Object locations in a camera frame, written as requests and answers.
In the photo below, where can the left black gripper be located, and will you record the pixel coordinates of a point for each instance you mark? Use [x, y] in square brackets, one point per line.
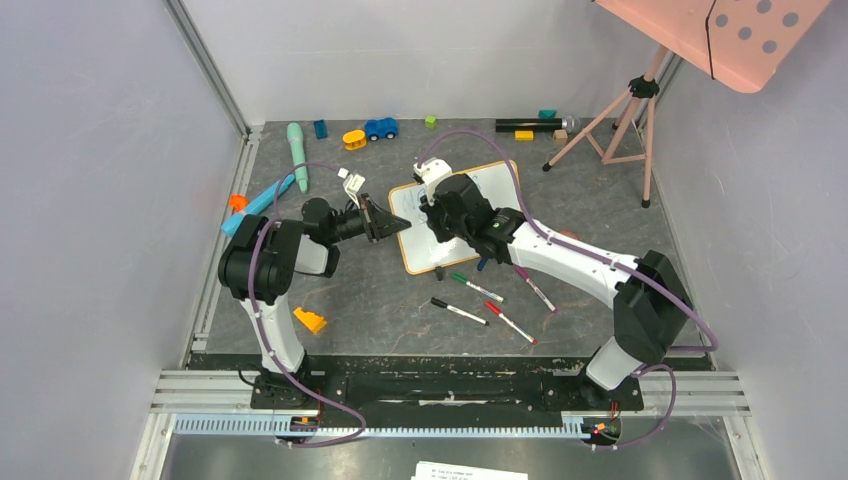
[382, 222]

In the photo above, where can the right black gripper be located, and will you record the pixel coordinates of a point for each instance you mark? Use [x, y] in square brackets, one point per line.
[436, 213]

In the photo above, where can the white whiteboard wooden frame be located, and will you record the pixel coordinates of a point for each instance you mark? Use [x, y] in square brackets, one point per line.
[420, 251]

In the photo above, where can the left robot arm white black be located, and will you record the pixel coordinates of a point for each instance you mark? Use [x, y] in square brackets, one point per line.
[262, 258]

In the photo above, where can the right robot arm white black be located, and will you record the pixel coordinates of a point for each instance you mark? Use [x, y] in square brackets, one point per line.
[649, 303]

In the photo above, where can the green capped marker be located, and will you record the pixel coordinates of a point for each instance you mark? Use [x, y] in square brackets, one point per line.
[463, 280]

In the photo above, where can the purple capped marker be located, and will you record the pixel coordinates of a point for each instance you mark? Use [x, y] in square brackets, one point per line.
[536, 289]

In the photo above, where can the yellow oval toy brick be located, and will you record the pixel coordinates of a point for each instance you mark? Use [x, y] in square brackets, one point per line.
[354, 139]

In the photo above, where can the black capped marker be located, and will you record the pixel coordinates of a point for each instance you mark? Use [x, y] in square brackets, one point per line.
[451, 308]

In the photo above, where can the yellow flat brick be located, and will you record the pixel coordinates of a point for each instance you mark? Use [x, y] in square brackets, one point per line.
[524, 135]

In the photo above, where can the blue toy car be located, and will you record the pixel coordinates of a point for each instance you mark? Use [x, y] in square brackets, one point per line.
[385, 128]

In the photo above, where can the black cylinder tube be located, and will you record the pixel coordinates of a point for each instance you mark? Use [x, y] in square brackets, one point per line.
[530, 124]

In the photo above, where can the red capped marker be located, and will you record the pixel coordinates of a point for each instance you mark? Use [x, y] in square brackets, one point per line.
[499, 313]

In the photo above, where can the dark blue brick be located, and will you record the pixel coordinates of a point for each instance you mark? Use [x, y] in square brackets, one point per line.
[320, 129]

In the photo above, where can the orange wedge block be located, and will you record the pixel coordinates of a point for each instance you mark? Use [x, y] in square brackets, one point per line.
[314, 322]

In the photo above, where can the mint green toy crayon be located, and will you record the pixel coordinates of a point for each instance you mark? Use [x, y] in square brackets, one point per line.
[295, 137]

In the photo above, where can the beige wooden cube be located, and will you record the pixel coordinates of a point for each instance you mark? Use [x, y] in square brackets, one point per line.
[560, 137]

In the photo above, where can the small orange block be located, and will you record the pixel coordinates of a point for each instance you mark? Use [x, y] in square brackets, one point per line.
[238, 202]

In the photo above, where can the clear round cap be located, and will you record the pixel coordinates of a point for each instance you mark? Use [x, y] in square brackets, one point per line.
[571, 124]

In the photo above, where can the light blue toy crayon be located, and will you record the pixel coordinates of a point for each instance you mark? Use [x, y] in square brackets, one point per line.
[257, 205]

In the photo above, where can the white paper sheet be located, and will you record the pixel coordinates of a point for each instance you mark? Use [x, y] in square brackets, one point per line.
[440, 471]

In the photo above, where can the pink music stand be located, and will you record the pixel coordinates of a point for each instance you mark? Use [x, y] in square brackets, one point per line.
[739, 44]

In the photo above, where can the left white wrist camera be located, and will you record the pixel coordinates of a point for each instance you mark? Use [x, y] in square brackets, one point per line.
[352, 183]

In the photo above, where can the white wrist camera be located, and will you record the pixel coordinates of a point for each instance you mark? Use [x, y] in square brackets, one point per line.
[352, 183]
[430, 173]

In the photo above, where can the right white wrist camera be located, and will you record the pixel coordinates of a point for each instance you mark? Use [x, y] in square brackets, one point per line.
[430, 173]

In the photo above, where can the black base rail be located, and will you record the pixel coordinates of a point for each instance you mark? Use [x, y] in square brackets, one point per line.
[426, 392]

